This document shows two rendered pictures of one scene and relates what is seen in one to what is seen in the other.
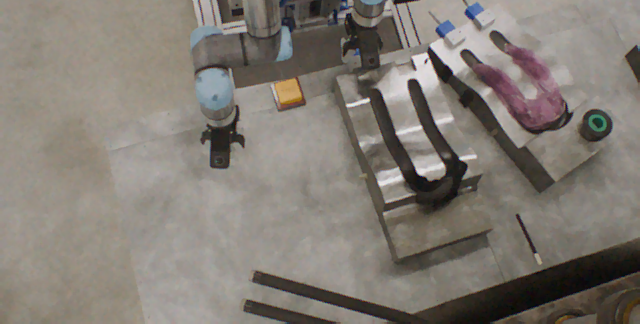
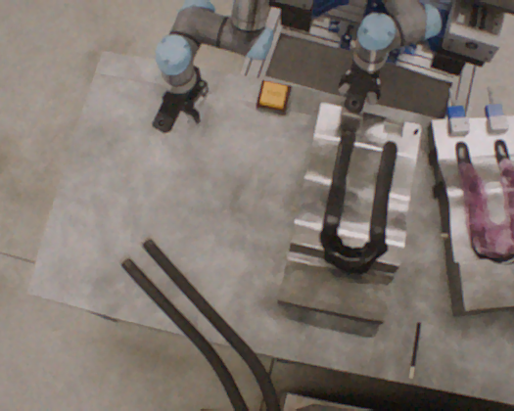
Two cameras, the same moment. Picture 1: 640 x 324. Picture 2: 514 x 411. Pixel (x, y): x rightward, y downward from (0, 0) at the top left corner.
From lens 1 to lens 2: 0.38 m
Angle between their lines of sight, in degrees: 14
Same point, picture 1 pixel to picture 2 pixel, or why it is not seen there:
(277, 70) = (314, 77)
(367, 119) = (327, 157)
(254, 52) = (228, 39)
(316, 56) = not seen: hidden behind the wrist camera
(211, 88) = (167, 52)
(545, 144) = (478, 271)
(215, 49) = (195, 21)
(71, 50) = not seen: outside the picture
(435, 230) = (328, 294)
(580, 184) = (496, 328)
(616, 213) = (512, 373)
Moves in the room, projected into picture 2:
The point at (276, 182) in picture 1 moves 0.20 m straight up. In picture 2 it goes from (214, 171) to (209, 145)
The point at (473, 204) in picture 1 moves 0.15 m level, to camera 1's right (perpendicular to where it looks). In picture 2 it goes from (379, 290) to (426, 329)
